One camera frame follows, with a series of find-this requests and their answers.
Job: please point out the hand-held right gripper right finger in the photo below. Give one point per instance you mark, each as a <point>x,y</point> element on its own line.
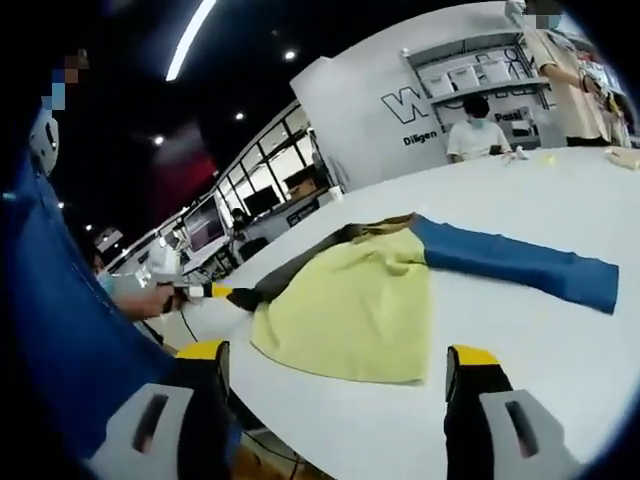
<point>505,435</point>

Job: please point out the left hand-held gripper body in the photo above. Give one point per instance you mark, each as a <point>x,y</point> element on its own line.
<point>162,262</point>

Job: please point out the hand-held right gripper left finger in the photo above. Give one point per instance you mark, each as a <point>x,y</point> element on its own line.
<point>155,430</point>

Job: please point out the yellow blue black garment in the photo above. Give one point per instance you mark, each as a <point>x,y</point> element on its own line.
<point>350,300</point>

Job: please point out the person's left hand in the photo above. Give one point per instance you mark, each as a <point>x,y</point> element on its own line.
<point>167,299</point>

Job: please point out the lit computer monitor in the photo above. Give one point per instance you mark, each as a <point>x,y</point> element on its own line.
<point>202,227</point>

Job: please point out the operator in blue shirt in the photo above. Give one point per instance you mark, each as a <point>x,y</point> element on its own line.
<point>75,300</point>

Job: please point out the black computer monitor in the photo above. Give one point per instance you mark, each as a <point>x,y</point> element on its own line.
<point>260,200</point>

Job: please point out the cardboard box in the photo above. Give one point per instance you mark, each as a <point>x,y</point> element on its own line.
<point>300,185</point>

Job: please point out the glass window partition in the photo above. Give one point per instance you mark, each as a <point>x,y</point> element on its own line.
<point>270,160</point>

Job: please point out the white cup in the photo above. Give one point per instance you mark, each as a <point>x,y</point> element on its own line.
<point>338,192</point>

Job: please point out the group of ceiling spot lights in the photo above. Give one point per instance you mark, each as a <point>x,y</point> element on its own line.
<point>240,116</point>

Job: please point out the white worn device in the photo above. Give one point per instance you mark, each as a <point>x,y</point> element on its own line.
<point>45,145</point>

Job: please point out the long ceiling light strip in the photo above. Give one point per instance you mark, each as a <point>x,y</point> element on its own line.
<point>190,40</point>

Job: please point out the small white object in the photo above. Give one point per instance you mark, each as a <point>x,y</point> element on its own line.
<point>516,155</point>

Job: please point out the beige cloth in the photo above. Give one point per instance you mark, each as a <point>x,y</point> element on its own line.
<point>622,159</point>

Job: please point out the row of white storage bins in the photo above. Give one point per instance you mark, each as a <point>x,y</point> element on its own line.
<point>465,77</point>

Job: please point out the metal shelf rack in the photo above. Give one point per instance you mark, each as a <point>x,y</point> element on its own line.
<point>480,95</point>

